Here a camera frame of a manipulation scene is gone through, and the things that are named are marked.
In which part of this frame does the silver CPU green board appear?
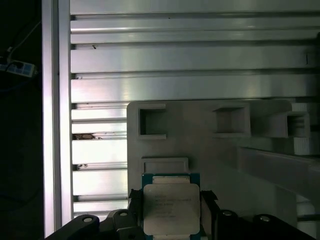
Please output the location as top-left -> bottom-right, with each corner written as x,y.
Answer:
141,172 -> 202,240

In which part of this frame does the white power cable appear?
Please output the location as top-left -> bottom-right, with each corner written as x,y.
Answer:
7,19 -> 42,60

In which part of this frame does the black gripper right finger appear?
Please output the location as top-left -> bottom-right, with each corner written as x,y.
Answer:
199,189 -> 319,240

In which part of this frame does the white power strip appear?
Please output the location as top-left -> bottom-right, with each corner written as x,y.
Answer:
0,56 -> 36,77

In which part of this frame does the grey parts rack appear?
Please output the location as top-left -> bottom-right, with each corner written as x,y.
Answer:
126,99 -> 320,240

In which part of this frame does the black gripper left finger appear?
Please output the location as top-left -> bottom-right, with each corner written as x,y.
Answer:
43,188 -> 145,240

